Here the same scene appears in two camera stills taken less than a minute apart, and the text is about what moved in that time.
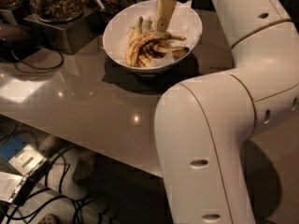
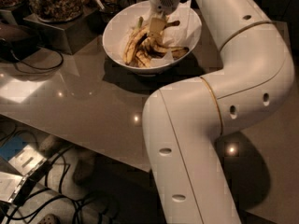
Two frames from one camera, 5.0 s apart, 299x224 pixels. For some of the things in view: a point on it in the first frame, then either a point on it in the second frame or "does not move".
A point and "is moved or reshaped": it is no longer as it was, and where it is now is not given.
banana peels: (148, 36) is moved or reshaped
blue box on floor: (11, 147) does not move
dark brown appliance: (17, 42) does not move
